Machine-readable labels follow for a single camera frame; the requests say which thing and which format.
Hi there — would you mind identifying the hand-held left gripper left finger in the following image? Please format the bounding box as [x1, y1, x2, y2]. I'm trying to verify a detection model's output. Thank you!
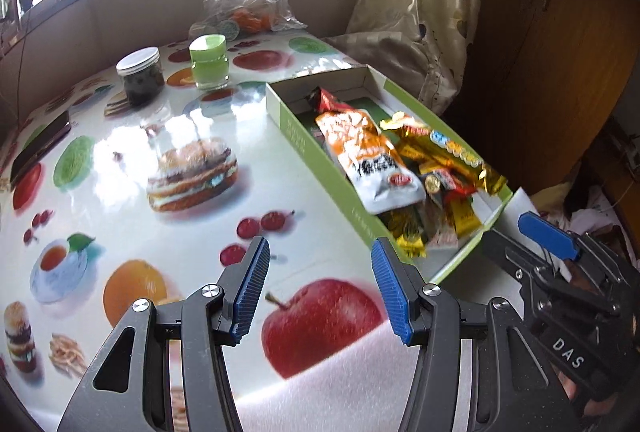
[57, 236, 271, 432]

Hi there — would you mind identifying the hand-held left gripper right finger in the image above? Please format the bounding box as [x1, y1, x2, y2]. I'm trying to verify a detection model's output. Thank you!
[371, 237, 581, 432]

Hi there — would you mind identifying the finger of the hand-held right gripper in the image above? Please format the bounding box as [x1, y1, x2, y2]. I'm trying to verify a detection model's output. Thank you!
[482, 229, 618, 315]
[518, 211, 640, 273]

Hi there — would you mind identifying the yellow snack packet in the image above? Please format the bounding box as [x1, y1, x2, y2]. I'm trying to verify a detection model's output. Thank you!
[444, 192, 485, 237]
[397, 139, 451, 175]
[386, 207, 427, 259]

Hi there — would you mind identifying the small red gold packet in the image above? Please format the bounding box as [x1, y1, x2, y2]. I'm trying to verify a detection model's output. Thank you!
[424, 169, 478, 200]

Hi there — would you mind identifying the long golden snack bar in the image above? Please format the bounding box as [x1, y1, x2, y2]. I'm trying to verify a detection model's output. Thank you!
[380, 112, 508, 197]

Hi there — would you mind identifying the orange white snack pouch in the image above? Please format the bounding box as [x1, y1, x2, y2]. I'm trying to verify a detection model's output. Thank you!
[314, 109, 427, 215]

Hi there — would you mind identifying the green cardboard box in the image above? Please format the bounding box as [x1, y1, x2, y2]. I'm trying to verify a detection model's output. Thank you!
[265, 64, 515, 285]

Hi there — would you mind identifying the small dark red candy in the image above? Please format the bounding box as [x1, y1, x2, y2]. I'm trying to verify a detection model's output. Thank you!
[306, 88, 353, 113]

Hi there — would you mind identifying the pile of clothes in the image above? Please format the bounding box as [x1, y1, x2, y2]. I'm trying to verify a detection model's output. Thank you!
[530, 182, 640, 273]

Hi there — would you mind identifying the printed fruit tablecloth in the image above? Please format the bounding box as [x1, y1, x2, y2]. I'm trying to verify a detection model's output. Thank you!
[0, 34, 451, 432]

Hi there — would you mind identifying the brown wooden wardrobe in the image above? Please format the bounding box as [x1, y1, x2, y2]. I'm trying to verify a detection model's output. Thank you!
[442, 0, 640, 193]

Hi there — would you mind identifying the green lid jar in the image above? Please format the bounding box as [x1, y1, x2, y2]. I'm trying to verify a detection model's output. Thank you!
[188, 34, 231, 91]

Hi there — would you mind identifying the dark jar with clear lid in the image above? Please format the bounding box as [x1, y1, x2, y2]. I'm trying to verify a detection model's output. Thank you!
[116, 46, 166, 107]

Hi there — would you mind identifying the black smartphone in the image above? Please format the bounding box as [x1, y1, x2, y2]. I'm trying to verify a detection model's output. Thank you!
[10, 111, 72, 185]

